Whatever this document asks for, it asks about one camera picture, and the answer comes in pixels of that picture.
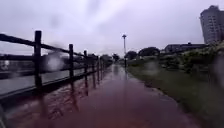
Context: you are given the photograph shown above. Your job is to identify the grass strip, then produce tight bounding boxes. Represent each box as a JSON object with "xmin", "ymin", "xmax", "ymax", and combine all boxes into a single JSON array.
[{"xmin": 126, "ymin": 64, "xmax": 224, "ymax": 128}]

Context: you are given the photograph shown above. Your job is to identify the green hedge bushes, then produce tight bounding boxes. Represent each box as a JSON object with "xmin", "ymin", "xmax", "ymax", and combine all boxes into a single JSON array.
[{"xmin": 128, "ymin": 41, "xmax": 224, "ymax": 75}]

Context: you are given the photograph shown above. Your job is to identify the wet red paved path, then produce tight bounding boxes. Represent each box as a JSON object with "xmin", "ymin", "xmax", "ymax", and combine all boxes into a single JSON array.
[{"xmin": 4, "ymin": 63, "xmax": 204, "ymax": 128}]

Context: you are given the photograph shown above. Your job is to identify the grey water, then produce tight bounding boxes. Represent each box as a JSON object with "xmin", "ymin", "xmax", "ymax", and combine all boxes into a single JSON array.
[{"xmin": 0, "ymin": 67, "xmax": 86, "ymax": 96}]

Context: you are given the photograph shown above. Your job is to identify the street lamp pole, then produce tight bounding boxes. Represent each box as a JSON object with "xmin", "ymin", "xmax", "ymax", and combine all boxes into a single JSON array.
[{"xmin": 121, "ymin": 33, "xmax": 128, "ymax": 69}]

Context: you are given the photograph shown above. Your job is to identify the low dark building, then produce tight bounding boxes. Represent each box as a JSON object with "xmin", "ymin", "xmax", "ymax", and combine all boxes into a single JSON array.
[{"xmin": 163, "ymin": 42, "xmax": 208, "ymax": 55}]

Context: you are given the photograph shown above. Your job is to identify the dark wooden post fence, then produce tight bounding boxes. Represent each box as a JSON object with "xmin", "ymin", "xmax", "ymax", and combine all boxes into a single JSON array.
[{"xmin": 0, "ymin": 30, "xmax": 113, "ymax": 118}]

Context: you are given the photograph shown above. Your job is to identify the tall grey building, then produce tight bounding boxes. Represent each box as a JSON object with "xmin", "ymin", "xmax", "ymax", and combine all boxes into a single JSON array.
[{"xmin": 199, "ymin": 4, "xmax": 224, "ymax": 45}]

